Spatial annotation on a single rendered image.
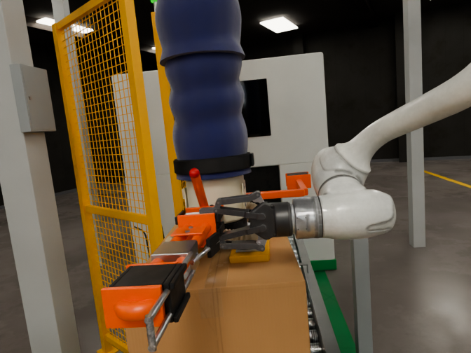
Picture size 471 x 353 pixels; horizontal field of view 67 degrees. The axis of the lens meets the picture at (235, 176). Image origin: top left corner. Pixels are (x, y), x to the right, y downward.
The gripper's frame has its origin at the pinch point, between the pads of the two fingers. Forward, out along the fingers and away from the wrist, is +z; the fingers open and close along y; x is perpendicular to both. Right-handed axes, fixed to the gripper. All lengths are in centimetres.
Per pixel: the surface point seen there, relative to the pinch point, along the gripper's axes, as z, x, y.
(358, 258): -50, 68, 37
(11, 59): 93, 80, -59
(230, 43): -9.0, 20.2, -42.2
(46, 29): 423, 677, -257
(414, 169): -161, 294, 38
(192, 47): 0.4, 15.8, -41.1
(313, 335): -29, 61, 66
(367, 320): -52, 68, 65
